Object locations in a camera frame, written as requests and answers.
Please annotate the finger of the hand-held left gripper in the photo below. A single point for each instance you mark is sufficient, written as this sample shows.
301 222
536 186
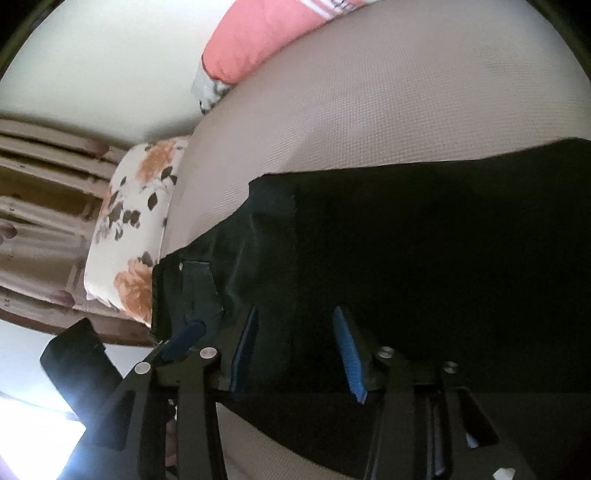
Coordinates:
187 337

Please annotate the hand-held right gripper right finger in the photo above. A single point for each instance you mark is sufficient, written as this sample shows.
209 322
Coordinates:
350 355

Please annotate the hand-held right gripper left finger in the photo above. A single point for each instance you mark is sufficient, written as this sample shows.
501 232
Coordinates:
244 346

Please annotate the black pants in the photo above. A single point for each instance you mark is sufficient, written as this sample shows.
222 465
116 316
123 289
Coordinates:
415 254

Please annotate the floral print pillow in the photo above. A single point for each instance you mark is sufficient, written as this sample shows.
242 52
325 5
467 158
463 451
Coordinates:
134 221

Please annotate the wooden headboard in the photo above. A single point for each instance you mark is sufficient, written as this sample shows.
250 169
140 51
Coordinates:
41 230

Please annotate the bed with beige sheet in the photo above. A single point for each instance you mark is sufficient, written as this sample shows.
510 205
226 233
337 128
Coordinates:
369 101

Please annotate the pink plaid long pillow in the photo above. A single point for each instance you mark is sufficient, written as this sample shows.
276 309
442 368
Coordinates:
258 41

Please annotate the dark wooden bed frame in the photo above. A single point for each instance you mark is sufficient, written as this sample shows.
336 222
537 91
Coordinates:
115 330

